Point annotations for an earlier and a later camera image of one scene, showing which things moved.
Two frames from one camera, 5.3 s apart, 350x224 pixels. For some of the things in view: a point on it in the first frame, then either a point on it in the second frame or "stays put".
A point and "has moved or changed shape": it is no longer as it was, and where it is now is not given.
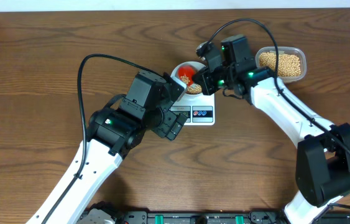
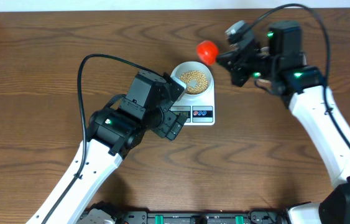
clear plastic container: x=291 y=62 stays put
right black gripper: x=206 y=79 to x=234 y=65
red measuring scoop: x=188 y=71 has moved or changed shape
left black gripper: x=170 y=124 stays put
